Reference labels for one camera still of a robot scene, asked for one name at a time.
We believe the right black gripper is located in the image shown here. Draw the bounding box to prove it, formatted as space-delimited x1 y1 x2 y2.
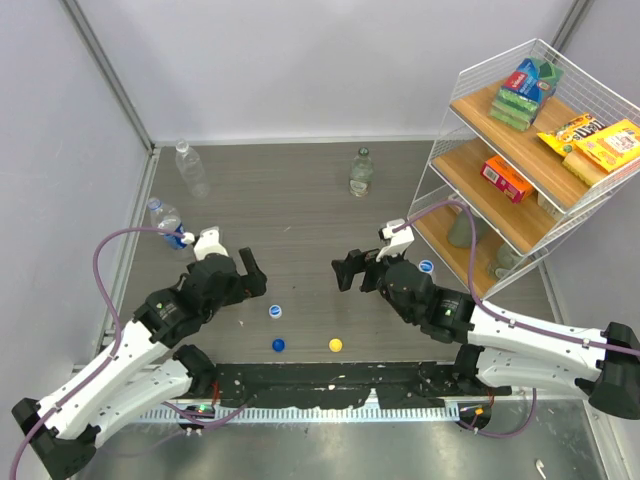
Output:
333 242 416 323

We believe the yellow bottle cap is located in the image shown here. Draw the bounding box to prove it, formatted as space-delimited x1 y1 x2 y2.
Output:
328 338 343 352

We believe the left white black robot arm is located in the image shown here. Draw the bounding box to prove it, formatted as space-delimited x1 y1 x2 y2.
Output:
12 248 267 479

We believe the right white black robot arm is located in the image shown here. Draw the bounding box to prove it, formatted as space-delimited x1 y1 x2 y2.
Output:
331 250 639 420

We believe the blue white bottle cap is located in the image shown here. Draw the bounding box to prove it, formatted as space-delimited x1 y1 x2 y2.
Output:
268 305 283 319

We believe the clear bottle blue cap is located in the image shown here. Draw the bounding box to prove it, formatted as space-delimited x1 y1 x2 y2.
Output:
418 259 436 282

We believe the blue label water bottle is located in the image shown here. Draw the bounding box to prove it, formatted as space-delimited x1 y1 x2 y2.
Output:
147 197 186 250

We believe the green cap glass bottle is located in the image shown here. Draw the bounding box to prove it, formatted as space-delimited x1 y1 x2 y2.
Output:
349 147 374 197

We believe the dark blue bottle cap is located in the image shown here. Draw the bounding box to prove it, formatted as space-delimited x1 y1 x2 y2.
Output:
272 338 286 352

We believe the clear empty plastic bottle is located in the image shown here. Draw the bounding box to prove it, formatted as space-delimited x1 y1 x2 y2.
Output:
175 139 210 198

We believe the green grey cup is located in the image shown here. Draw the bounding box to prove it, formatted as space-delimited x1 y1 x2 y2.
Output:
447 212 491 249

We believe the clear glass on shelf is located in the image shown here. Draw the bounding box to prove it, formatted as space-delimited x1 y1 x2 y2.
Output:
487 243 522 280

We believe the orange red box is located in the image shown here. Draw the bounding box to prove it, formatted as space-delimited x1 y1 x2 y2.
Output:
481 155 534 204

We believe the green sponge pack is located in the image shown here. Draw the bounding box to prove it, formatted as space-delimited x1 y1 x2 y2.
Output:
489 57 564 131

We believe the yellow candy bag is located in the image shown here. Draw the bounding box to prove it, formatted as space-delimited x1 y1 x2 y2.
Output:
537 113 607 157

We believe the yellow sponge pack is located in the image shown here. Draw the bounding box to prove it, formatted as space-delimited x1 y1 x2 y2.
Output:
562 119 639 187

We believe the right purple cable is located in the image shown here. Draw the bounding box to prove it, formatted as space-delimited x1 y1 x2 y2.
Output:
397 202 640 357

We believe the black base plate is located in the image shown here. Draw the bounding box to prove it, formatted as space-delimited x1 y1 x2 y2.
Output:
154 360 514 410

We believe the white slotted cable duct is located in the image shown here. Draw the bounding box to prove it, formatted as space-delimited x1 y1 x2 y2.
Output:
133 399 459 424

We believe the white wire shelf rack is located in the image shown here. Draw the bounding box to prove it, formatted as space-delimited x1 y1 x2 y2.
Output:
409 39 639 298

